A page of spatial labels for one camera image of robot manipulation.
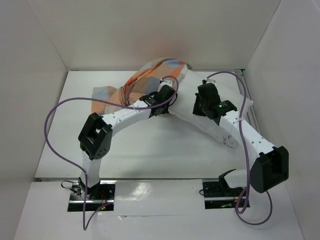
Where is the purple cable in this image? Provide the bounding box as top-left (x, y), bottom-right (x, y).
top-left (44, 76), bottom-right (180, 231)
top-left (201, 71), bottom-right (273, 226)

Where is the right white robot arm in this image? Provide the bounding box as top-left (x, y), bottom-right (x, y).
top-left (192, 80), bottom-right (289, 193)

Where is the checkered orange grey pillowcase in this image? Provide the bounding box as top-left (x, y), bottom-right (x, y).
top-left (91, 57), bottom-right (192, 106)

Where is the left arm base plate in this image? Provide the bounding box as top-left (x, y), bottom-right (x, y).
top-left (60, 180), bottom-right (116, 212)

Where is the white pillow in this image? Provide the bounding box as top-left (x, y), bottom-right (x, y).
top-left (169, 70), bottom-right (253, 149)

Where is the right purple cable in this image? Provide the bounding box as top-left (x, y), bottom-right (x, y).
top-left (201, 71), bottom-right (273, 226)

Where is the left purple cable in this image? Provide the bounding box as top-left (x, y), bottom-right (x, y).
top-left (44, 76), bottom-right (180, 231)

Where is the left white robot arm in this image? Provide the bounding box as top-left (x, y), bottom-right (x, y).
top-left (78, 85), bottom-right (177, 200)

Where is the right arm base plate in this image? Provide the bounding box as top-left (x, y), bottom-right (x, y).
top-left (198, 169), bottom-right (243, 210)

